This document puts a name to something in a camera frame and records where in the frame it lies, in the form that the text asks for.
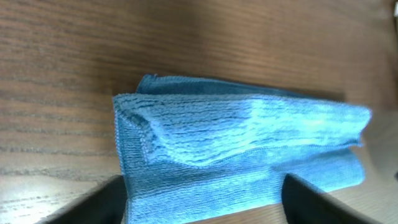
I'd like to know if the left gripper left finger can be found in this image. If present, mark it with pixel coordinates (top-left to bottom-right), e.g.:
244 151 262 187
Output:
39 175 127 224

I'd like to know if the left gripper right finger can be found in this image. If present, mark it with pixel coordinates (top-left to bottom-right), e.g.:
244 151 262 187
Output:
281 174 377 224

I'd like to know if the blue microfibre cloth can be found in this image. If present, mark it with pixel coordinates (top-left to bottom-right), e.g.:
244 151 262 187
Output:
113 75 372 223

